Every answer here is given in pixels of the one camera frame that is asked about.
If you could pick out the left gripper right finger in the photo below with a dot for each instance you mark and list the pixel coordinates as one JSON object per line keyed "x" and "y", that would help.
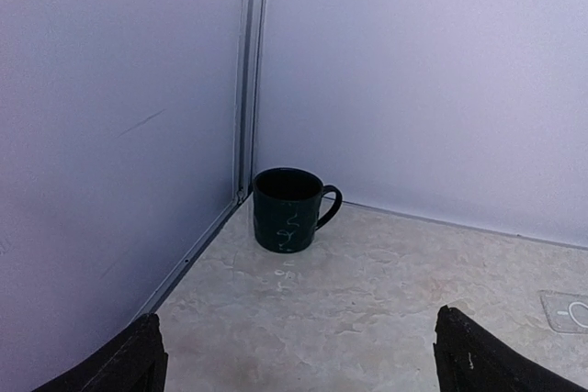
{"x": 469, "y": 358}

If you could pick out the clear camera-cutout phone case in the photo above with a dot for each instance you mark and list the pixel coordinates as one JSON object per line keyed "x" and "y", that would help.
{"x": 566, "y": 313}

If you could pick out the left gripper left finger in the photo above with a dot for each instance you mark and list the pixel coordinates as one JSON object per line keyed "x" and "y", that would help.
{"x": 134, "y": 360}

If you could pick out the left aluminium frame post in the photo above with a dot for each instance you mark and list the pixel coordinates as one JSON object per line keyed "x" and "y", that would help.
{"x": 248, "y": 65}

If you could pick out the dark green mug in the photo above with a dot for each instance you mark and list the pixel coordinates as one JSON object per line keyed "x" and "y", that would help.
{"x": 290, "y": 205}

